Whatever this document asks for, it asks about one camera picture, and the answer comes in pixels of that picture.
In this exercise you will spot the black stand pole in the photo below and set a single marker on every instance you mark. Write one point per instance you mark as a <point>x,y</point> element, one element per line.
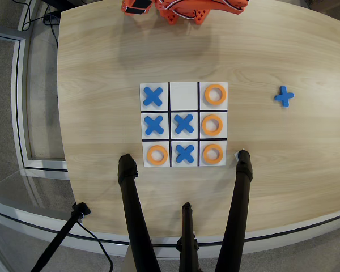
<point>62,235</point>

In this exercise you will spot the thick black tripod leg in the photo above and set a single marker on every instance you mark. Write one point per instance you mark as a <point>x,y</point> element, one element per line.
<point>133,204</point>
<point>238,204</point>

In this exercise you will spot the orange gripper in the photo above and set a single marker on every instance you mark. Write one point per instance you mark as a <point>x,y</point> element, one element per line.
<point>134,10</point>

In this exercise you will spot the grey metal floor frame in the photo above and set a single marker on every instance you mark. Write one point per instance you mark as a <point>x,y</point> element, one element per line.
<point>20,99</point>

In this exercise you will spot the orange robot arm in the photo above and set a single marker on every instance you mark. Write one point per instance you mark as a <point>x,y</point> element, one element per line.
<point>198,12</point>

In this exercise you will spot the small white tag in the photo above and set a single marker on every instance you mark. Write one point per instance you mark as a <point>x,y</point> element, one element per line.
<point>236,155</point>

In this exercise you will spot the blue foam cross piece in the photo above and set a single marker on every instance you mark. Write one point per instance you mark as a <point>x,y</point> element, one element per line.
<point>154,125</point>
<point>153,96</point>
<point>284,97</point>
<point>184,123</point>
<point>185,153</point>

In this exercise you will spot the white tic-tac-toe board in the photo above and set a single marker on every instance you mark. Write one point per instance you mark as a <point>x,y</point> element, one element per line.
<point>184,96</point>

